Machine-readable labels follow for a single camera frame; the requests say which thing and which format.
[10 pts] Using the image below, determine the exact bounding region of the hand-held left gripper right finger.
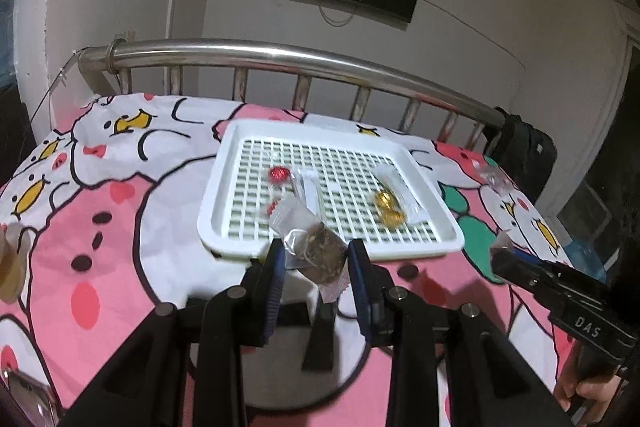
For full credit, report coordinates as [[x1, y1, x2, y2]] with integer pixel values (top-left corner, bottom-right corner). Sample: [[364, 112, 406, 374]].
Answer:
[[347, 239, 576, 427]]

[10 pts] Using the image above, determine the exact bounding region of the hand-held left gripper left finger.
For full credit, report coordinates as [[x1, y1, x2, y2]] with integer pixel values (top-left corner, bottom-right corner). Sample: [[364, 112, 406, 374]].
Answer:
[[65, 237, 286, 427]]

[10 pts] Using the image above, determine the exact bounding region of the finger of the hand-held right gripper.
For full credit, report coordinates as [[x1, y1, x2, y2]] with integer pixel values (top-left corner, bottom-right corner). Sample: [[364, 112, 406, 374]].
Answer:
[[511, 248, 572, 276], [492, 249, 544, 289]]

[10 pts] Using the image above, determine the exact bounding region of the wide white snack bar packet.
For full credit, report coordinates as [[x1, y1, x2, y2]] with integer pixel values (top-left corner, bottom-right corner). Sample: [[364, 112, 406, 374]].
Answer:
[[269, 194, 350, 304]]

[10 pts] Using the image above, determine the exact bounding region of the clear packet of gold candies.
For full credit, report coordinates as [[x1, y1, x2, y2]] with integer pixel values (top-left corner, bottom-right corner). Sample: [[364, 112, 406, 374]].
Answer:
[[369, 163, 427, 229]]

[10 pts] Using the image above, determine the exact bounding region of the white perforated tray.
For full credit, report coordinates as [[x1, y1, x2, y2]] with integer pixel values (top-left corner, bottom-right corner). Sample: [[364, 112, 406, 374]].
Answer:
[[197, 119, 466, 262]]

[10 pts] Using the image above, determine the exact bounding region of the narrow white snack packet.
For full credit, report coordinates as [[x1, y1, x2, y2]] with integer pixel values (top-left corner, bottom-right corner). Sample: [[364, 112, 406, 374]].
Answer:
[[291, 168, 322, 216]]

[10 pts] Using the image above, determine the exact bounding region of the person's right hand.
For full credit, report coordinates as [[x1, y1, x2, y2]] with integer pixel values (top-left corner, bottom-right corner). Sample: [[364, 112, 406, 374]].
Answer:
[[554, 347, 627, 414]]

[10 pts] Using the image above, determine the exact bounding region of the blue plastic bag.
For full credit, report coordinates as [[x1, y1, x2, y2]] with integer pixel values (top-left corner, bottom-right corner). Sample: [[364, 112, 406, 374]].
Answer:
[[564, 241, 607, 279]]

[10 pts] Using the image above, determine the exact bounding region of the crumpled clear wrapper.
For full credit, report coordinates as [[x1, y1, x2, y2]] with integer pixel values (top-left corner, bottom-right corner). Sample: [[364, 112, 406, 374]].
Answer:
[[475, 162, 516, 190]]

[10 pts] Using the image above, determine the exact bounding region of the black bag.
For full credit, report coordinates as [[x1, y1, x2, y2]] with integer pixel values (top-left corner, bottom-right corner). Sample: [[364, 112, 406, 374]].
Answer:
[[486, 106, 558, 204]]

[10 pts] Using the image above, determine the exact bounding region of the pink cartoon printed blanket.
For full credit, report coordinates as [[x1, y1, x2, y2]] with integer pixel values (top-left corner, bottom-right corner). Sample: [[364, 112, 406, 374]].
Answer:
[[0, 92, 609, 427]]

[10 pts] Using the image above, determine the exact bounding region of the plastic cup of yellow drink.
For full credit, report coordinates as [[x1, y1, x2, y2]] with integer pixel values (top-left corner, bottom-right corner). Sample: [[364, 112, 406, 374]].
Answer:
[[0, 221, 34, 304]]

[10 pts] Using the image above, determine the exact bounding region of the smartphone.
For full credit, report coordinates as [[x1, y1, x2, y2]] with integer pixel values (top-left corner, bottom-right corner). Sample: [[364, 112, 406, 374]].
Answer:
[[0, 368, 59, 427]]

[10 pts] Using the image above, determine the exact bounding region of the metal bed rail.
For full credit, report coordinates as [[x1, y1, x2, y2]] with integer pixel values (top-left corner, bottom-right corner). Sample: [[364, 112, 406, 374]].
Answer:
[[77, 37, 506, 144]]

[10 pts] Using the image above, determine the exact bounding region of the white television cable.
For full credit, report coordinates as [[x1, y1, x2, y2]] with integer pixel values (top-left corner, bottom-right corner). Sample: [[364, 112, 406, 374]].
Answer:
[[319, 2, 357, 28]]

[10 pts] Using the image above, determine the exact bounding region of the blue wall poster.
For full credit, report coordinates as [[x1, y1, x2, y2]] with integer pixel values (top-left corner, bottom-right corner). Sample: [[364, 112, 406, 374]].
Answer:
[[0, 0, 22, 84]]

